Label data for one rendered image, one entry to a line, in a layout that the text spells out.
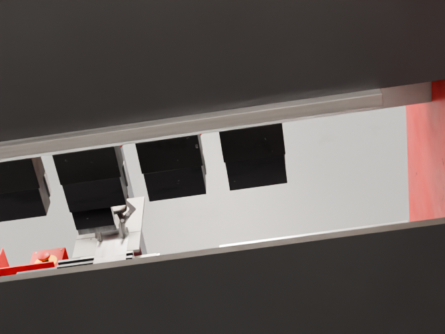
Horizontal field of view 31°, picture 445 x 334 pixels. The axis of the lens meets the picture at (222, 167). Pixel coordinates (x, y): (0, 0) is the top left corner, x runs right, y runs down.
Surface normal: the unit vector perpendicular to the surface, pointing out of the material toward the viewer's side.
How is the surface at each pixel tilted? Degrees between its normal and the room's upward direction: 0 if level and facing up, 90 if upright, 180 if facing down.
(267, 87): 90
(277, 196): 0
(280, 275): 90
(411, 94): 90
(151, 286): 90
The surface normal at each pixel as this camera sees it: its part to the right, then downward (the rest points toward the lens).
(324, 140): -0.14, -0.86
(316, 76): 0.03, 0.50
